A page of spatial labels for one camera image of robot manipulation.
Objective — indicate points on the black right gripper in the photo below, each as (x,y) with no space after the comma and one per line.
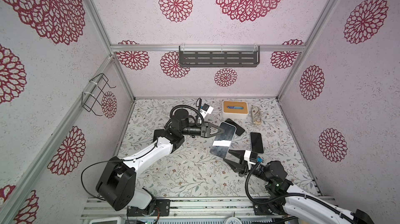
(242,163)

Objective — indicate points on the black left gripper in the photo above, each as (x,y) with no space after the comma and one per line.
(208,134)

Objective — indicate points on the black phone pale green case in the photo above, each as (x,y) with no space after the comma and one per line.
(157,134)

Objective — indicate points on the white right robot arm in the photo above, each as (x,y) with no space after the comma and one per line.
(286,198)

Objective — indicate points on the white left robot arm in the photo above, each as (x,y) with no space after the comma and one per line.
(117,182)

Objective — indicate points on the black phone white case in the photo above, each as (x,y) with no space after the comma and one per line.
(222,142)

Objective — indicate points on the black phone clear case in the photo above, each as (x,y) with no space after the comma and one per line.
(257,142)

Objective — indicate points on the black phone light blue case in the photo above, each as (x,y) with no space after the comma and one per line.
(239,130)

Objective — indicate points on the map print glasses case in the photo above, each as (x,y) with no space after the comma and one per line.
(256,115)

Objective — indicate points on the white tissue box wooden lid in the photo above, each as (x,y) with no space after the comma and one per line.
(235,109)

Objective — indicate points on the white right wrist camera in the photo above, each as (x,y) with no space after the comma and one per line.
(252,157)

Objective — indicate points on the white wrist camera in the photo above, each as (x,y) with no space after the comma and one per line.
(252,157)
(206,110)

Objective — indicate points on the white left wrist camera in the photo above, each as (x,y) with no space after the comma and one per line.
(206,110)

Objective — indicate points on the grey wall shelf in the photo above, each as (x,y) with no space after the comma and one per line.
(218,59)

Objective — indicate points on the black wire wall basket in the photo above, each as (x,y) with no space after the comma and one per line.
(100,100)

